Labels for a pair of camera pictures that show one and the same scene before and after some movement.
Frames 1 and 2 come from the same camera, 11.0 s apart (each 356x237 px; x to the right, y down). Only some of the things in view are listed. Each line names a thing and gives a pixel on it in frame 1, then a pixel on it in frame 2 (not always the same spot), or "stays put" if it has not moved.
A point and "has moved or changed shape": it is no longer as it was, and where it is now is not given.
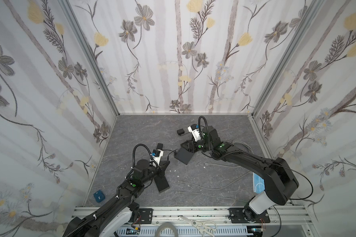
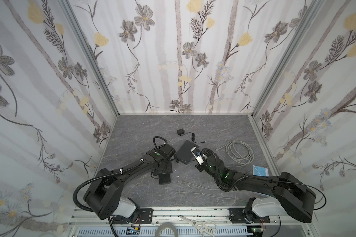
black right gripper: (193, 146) to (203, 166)
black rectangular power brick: (161, 183) has moved or changed shape
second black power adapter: (180, 132) stays put
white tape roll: (166, 225) stays put
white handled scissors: (203, 227) stays put
